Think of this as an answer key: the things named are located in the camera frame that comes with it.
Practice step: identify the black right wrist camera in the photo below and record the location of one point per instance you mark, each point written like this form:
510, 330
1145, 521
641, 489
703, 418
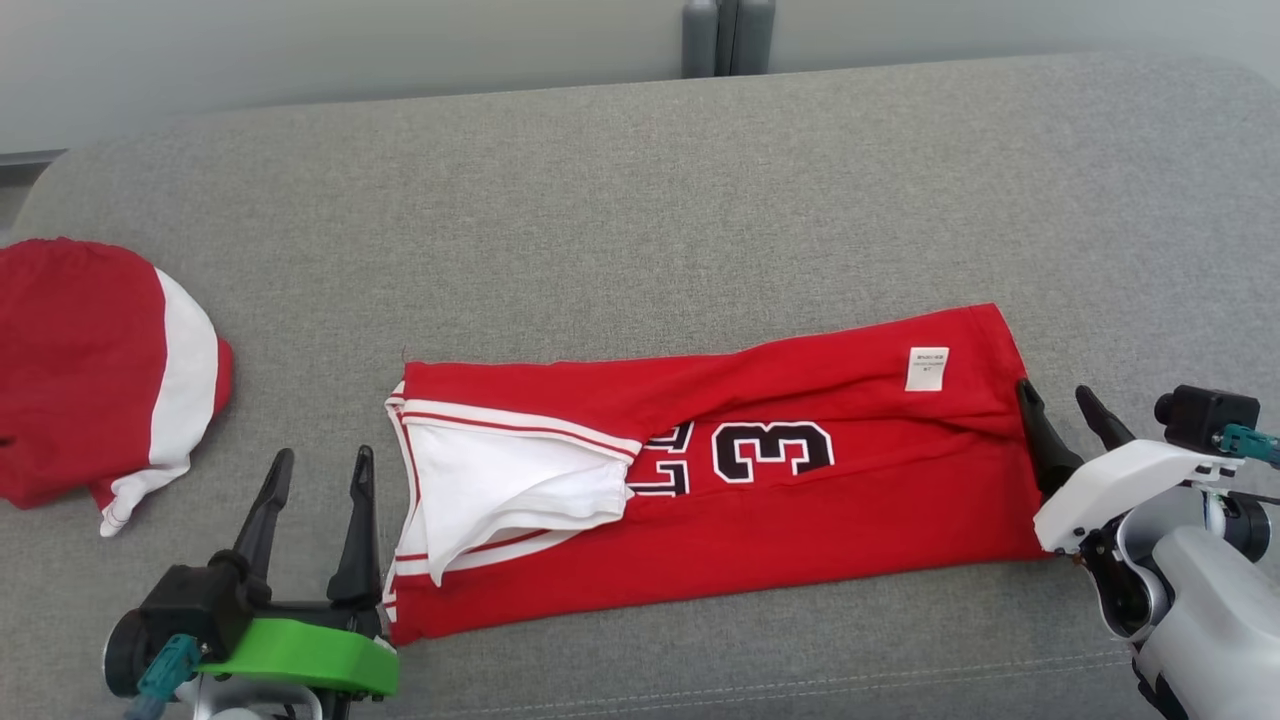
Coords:
1205, 418

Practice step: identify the red jersey with number print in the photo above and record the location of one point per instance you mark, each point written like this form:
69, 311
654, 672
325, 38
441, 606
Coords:
800, 530

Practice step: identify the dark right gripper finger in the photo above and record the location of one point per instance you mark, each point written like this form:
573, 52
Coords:
1105, 420
1045, 440

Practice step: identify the grey partition post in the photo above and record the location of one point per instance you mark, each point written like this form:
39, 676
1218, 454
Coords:
756, 36
700, 38

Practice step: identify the grey partition base frame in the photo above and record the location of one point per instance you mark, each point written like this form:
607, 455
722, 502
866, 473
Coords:
30, 160

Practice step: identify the red shorts with white stripe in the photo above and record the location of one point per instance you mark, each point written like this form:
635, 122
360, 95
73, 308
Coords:
80, 370

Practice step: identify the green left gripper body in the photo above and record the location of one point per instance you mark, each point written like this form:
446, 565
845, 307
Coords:
300, 655

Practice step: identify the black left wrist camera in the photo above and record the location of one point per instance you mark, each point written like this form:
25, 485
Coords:
180, 615

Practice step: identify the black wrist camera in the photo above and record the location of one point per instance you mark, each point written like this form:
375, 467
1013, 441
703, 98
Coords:
1205, 418
180, 615

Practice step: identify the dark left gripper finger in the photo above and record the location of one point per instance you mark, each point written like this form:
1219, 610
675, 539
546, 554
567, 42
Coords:
357, 540
265, 520

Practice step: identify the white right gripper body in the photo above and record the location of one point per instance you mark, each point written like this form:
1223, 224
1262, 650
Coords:
1110, 490

